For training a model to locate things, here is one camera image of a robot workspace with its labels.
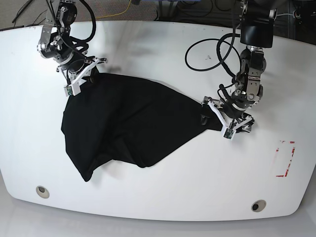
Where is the black t-shirt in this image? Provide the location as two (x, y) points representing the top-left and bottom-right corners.
(61, 73), (222, 181)

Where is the table grommet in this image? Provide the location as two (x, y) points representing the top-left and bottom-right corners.
(251, 199), (267, 212)
(36, 186), (50, 199)

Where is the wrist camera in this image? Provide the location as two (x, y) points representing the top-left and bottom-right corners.
(222, 127), (236, 140)
(64, 82), (81, 96)

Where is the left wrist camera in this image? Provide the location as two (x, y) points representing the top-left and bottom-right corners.
(222, 127), (236, 140)

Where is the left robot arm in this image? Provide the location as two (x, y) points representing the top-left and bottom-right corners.
(201, 0), (278, 140)

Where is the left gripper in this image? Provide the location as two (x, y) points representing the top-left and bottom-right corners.
(200, 96), (255, 133)

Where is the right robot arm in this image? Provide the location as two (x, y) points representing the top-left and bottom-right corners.
(37, 0), (107, 85)

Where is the left table grommet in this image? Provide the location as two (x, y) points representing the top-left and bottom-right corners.
(36, 186), (50, 199)

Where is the red tape rectangle marking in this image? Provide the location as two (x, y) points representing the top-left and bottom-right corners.
(273, 140), (296, 178)

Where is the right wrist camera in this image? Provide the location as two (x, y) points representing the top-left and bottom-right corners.
(64, 82), (81, 96)

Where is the right table grommet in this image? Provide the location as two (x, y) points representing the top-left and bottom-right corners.
(251, 199), (267, 212)

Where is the yellow cable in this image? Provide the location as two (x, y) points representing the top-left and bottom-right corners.
(97, 0), (131, 20)

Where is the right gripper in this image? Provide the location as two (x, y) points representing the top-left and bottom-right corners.
(56, 56), (108, 83)

